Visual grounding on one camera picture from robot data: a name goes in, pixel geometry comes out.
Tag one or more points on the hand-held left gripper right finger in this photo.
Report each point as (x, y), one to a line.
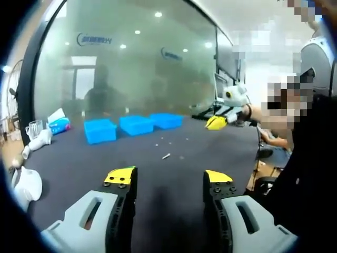
(255, 226)

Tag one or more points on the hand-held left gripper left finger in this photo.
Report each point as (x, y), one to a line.
(84, 224)

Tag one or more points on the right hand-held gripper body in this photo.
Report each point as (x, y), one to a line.
(237, 96)

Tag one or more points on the blue plastic bin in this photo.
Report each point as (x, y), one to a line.
(167, 120)
(100, 131)
(136, 126)

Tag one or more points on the screws nuts and washers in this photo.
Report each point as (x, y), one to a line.
(166, 156)

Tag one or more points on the person's right hand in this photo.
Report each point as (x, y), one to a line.
(247, 116)

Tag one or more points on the open laptop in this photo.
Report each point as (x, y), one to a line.
(219, 85)

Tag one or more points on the white plastic bag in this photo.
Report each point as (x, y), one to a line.
(27, 185)

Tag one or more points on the person's black clothed torso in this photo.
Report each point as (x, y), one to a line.
(310, 171)

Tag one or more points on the white worn device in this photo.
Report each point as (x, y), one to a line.
(316, 68)

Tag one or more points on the white cloth roll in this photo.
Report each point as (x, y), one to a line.
(39, 142)

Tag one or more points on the blue tissue pack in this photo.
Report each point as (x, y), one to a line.
(60, 125)

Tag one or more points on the clear glass mug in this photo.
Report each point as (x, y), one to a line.
(34, 129)

